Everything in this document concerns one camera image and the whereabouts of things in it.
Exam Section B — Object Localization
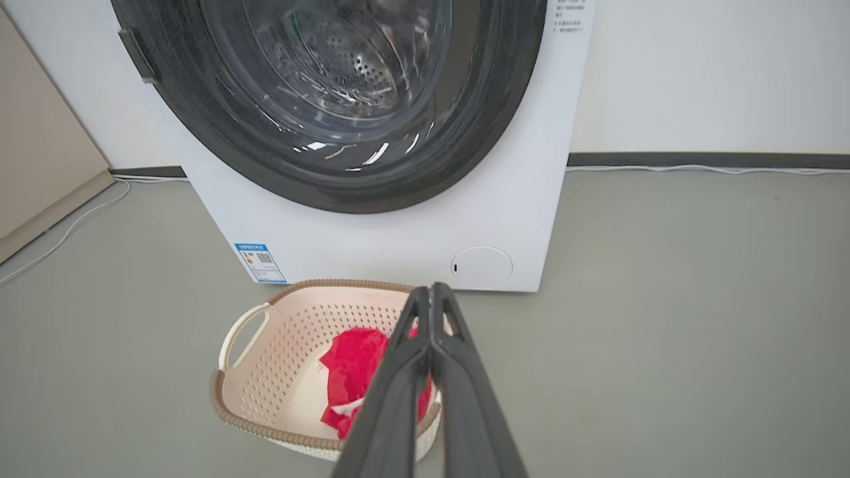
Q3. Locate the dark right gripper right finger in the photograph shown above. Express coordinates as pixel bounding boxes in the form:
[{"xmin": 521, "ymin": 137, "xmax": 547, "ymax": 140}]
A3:
[{"xmin": 430, "ymin": 282, "xmax": 529, "ymax": 478}]

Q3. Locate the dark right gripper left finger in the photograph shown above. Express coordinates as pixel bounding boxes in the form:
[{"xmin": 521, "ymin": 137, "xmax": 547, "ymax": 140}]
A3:
[{"xmin": 332, "ymin": 287, "xmax": 433, "ymax": 478}]

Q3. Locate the beige perforated laundry basket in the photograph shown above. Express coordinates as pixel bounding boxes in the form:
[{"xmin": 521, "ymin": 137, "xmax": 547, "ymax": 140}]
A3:
[{"xmin": 211, "ymin": 279, "xmax": 444, "ymax": 462}]

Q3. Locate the red and white garment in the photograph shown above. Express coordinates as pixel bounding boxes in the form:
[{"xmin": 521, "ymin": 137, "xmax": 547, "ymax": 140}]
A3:
[{"xmin": 319, "ymin": 327, "xmax": 434, "ymax": 440}]

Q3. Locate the round white filter cover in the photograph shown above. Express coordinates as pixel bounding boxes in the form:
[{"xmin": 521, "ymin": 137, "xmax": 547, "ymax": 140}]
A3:
[{"xmin": 451, "ymin": 246, "xmax": 513, "ymax": 289}]

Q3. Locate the white front-load washing machine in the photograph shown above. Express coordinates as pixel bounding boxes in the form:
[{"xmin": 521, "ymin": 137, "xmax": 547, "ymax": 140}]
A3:
[{"xmin": 110, "ymin": 0, "xmax": 597, "ymax": 293}]

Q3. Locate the blue energy label sticker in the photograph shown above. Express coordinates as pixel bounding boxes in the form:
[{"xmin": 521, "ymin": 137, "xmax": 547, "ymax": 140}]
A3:
[{"xmin": 234, "ymin": 242, "xmax": 288, "ymax": 285}]

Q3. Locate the black round glass washer door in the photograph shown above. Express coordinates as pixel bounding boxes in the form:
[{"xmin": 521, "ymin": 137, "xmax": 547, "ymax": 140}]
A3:
[{"xmin": 111, "ymin": 0, "xmax": 549, "ymax": 214}]

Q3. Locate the stainless steel washer drum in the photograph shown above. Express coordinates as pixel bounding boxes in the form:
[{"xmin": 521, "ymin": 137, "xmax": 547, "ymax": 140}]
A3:
[{"xmin": 199, "ymin": 0, "xmax": 454, "ymax": 143}]

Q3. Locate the beige board panel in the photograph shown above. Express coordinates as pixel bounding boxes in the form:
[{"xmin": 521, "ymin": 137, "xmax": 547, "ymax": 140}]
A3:
[{"xmin": 0, "ymin": 7, "xmax": 118, "ymax": 265}]

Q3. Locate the white floor cable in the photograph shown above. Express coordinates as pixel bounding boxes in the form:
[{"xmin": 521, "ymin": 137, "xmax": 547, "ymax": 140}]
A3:
[
  {"xmin": 566, "ymin": 163, "xmax": 850, "ymax": 177},
  {"xmin": 0, "ymin": 175, "xmax": 188, "ymax": 287}
]

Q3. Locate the black door handle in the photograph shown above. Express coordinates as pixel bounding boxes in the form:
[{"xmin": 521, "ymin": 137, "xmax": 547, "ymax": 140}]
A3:
[{"xmin": 118, "ymin": 28, "xmax": 160, "ymax": 85}]

